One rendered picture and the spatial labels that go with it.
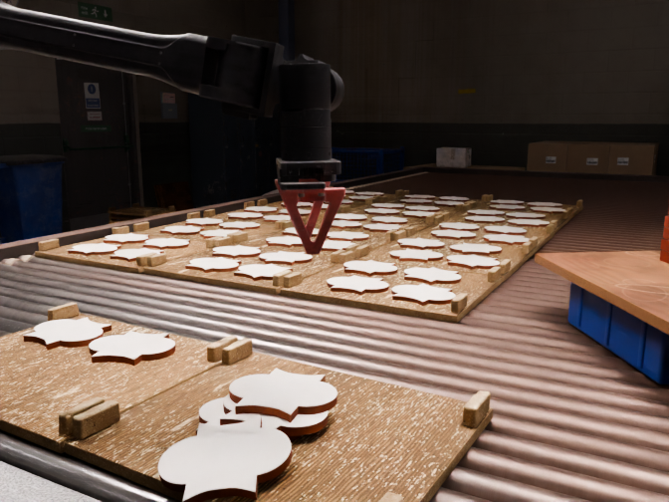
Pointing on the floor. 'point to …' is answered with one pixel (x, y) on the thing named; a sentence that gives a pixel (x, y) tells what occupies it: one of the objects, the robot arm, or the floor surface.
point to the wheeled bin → (30, 196)
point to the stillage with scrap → (369, 158)
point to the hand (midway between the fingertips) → (308, 238)
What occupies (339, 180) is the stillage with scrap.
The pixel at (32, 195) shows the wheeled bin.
